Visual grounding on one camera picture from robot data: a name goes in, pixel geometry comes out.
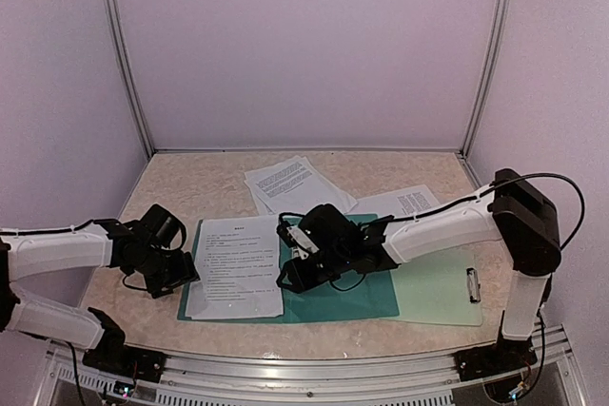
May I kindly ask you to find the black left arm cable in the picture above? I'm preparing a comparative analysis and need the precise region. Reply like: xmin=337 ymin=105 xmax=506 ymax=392
xmin=0 ymin=219 xmax=115 ymax=237

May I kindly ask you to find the dark green folder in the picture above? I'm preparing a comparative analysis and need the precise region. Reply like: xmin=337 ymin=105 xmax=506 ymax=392
xmin=177 ymin=220 xmax=399 ymax=324

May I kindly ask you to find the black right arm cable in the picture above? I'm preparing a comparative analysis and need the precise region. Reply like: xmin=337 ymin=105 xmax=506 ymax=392
xmin=489 ymin=172 xmax=586 ymax=251

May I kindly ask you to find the printed paper stack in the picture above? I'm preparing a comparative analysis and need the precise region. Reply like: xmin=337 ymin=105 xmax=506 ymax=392
xmin=245 ymin=156 xmax=358 ymax=215

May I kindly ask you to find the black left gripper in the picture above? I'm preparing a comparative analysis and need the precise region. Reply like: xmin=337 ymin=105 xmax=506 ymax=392
xmin=137 ymin=246 xmax=200 ymax=299

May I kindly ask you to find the front aluminium rail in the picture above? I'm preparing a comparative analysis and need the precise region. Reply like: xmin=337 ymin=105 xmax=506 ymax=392
xmin=45 ymin=324 xmax=581 ymax=406

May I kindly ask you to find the right aluminium frame post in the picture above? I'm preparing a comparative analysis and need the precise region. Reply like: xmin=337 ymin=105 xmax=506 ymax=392
xmin=460 ymin=0 xmax=510 ymax=161

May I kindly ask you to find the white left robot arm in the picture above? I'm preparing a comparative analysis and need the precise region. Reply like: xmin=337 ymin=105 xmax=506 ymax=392
xmin=1 ymin=203 xmax=200 ymax=373

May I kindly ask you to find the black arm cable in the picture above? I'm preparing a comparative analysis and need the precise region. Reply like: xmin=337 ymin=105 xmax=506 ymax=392
xmin=489 ymin=172 xmax=586 ymax=251
xmin=0 ymin=219 xmax=115 ymax=237

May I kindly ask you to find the light green clipboard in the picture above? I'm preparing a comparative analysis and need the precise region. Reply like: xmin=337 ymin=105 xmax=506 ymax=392
xmin=391 ymin=248 xmax=482 ymax=327

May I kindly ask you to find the aluminium frame post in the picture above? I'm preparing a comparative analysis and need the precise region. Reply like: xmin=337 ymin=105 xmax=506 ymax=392
xmin=460 ymin=0 xmax=510 ymax=161
xmin=103 ymin=0 xmax=156 ymax=161

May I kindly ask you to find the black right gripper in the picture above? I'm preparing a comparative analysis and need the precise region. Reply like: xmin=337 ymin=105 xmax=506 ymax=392
xmin=276 ymin=245 xmax=350 ymax=294

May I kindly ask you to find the printed paper sheet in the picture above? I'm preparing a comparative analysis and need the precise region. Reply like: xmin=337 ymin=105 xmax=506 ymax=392
xmin=185 ymin=216 xmax=284 ymax=320

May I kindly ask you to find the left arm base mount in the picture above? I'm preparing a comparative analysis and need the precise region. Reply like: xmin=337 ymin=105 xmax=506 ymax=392
xmin=82 ymin=330 xmax=167 ymax=383

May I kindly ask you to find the blank white paper sheet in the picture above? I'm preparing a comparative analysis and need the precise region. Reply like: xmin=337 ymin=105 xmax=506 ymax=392
xmin=350 ymin=184 xmax=440 ymax=218

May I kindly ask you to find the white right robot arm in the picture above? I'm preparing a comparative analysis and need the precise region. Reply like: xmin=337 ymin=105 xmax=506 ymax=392
xmin=276 ymin=168 xmax=561 ymax=372

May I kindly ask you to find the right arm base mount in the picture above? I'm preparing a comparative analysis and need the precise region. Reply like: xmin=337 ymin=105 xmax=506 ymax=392
xmin=453 ymin=327 xmax=538 ymax=381

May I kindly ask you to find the left aluminium frame post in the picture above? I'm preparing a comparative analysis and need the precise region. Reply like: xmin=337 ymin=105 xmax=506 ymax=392
xmin=103 ymin=0 xmax=156 ymax=161

